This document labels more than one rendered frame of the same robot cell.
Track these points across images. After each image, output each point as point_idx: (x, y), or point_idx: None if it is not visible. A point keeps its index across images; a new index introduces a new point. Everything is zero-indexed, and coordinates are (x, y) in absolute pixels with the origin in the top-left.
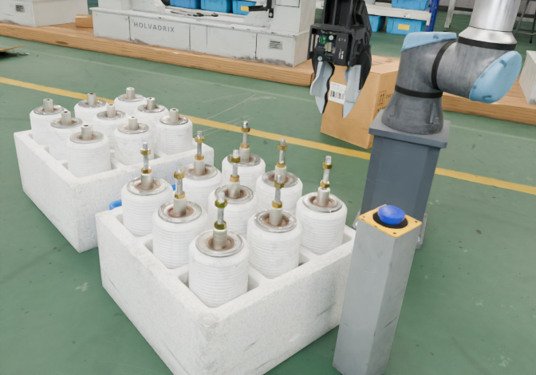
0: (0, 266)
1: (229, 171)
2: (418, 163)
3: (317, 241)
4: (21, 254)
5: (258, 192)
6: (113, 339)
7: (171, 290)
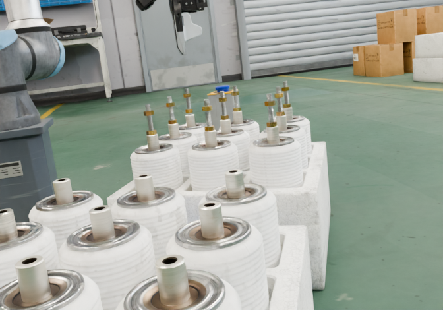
0: None
1: (178, 153)
2: (51, 147)
3: None
4: None
5: None
6: (350, 250)
7: (323, 150)
